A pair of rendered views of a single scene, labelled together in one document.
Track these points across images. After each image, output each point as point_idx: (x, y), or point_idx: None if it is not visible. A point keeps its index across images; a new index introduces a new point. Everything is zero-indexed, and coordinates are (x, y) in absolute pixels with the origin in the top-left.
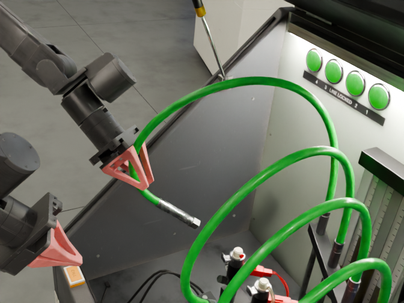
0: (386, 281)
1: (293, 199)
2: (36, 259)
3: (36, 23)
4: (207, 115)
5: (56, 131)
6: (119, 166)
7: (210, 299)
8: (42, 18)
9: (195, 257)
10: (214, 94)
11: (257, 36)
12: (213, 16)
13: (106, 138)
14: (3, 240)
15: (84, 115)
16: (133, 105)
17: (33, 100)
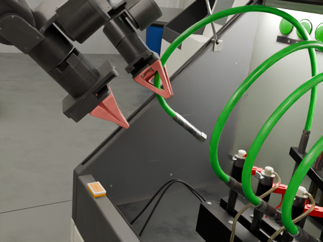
0: None
1: (269, 143)
2: (98, 106)
3: (38, 77)
4: (202, 70)
5: (53, 146)
6: None
7: (213, 204)
8: (43, 74)
9: (225, 120)
10: (208, 53)
11: (240, 13)
12: (172, 69)
13: (139, 54)
14: (74, 84)
15: (122, 35)
16: (112, 131)
17: (35, 126)
